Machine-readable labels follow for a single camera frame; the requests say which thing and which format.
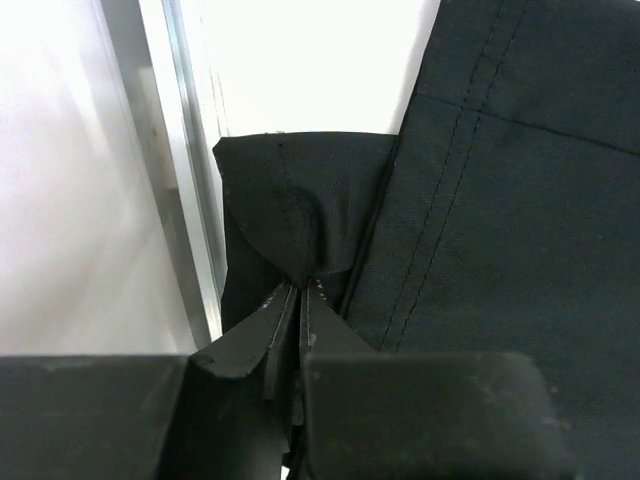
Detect aluminium side rail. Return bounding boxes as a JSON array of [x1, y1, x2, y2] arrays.
[[97, 1, 226, 348]]

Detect black trousers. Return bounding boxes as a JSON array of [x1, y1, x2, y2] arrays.
[[214, 1, 639, 479]]

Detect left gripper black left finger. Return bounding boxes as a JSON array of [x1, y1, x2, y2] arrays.
[[1, 284, 299, 479]]

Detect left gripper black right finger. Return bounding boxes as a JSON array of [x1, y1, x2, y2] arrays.
[[300, 282, 581, 479]]

